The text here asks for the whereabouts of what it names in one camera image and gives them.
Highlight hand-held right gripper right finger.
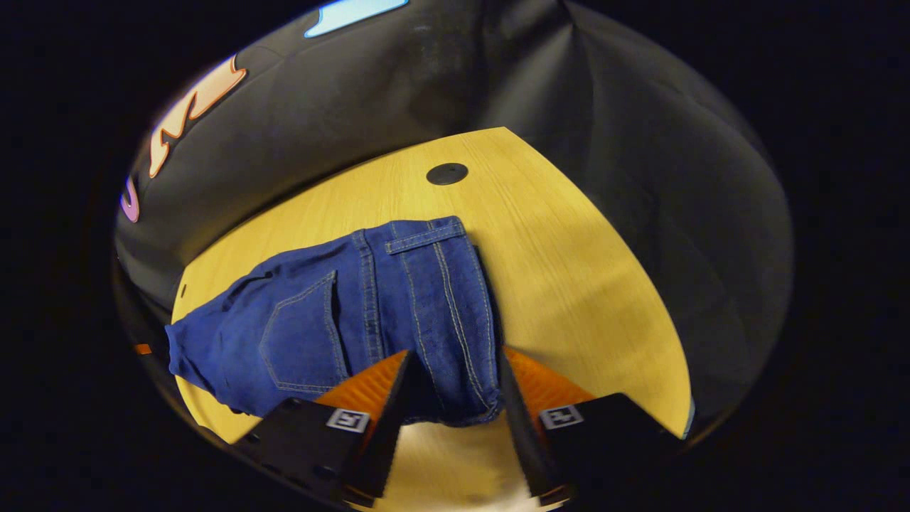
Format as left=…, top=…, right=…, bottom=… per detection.
left=498, top=346, right=683, bottom=507

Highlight black backdrop cloth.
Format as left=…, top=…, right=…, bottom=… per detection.
left=114, top=0, right=793, bottom=442

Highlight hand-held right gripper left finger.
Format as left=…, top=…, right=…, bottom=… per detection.
left=233, top=348, right=420, bottom=507

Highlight blue denim jeans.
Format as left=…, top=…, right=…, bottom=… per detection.
left=165, top=215, right=507, bottom=427

